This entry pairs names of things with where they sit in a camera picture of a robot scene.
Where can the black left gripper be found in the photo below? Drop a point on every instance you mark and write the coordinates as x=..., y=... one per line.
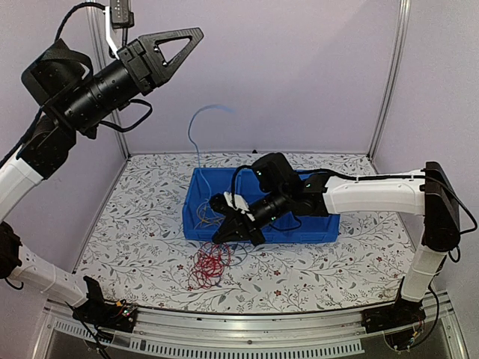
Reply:
x=152, y=68

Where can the blue plastic bin near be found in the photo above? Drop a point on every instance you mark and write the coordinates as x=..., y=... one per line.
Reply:
x=308, y=221

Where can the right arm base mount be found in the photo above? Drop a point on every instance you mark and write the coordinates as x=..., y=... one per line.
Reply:
x=401, y=323

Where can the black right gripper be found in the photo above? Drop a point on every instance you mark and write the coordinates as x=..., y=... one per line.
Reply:
x=227, y=231

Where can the floral tablecloth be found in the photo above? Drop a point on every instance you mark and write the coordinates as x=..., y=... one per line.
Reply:
x=137, y=251

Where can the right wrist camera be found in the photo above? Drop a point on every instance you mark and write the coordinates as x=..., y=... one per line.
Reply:
x=224, y=203

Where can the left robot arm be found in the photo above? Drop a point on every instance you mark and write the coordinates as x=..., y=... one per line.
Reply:
x=72, y=99

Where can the blue plastic bin far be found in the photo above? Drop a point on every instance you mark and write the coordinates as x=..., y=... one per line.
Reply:
x=200, y=222

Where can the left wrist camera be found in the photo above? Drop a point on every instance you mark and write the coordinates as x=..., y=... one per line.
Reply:
x=119, y=19

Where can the aluminium front rail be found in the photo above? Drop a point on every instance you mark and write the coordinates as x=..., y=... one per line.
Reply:
x=321, y=334

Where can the right aluminium corner post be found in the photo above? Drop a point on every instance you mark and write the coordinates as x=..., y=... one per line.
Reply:
x=392, y=77

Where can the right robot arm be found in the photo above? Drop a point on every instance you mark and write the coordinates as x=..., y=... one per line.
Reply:
x=426, y=192

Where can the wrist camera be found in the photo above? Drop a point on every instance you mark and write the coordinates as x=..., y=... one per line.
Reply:
x=119, y=19
x=224, y=203

